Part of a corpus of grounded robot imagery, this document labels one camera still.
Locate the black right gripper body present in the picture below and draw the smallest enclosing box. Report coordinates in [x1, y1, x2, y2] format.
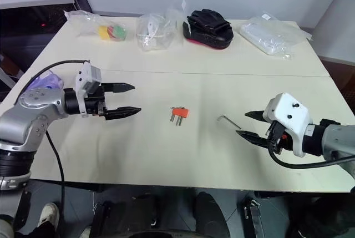
[265, 120, 295, 155]

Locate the green and red roll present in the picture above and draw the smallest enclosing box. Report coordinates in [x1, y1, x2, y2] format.
[107, 24, 126, 41]

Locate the orange hex key holder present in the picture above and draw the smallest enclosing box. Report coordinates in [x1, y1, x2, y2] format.
[171, 107, 190, 119]

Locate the clear purple plastic bag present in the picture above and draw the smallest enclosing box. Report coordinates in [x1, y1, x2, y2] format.
[31, 68, 65, 91]

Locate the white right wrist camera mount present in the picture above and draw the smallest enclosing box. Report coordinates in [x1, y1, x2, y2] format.
[262, 92, 313, 158]

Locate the white shoe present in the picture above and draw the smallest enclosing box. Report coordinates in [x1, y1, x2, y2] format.
[38, 202, 60, 232]

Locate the clear bag with white cables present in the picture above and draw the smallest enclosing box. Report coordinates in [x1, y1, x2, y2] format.
[135, 7, 179, 53]

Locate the dark rounded shape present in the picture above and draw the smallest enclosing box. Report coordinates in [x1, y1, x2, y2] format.
[195, 191, 231, 238]

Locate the metal hex key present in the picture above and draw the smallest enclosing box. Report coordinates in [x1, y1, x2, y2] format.
[217, 114, 242, 130]

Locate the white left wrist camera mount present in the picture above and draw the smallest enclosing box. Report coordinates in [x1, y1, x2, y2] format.
[73, 62, 102, 118]

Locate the clear bag with white tray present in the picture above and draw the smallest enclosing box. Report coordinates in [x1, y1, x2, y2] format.
[239, 14, 313, 62]

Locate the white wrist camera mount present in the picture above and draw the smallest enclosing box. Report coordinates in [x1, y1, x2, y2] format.
[262, 92, 313, 158]
[73, 62, 102, 118]

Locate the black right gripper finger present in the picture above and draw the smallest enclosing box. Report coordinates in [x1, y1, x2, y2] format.
[235, 130, 269, 148]
[244, 110, 266, 123]

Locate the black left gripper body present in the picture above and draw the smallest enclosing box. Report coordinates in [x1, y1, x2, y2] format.
[83, 83, 108, 118]

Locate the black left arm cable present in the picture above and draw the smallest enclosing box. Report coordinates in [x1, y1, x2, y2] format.
[27, 59, 92, 238]

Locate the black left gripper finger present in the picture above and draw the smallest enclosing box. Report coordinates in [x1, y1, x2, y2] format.
[104, 106, 143, 122]
[103, 82, 136, 94]

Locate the black padded glove red edge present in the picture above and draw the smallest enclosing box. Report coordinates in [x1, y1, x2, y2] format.
[181, 8, 234, 49]

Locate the clear bag with coloured rolls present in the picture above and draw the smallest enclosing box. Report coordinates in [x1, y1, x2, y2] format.
[63, 9, 129, 42]

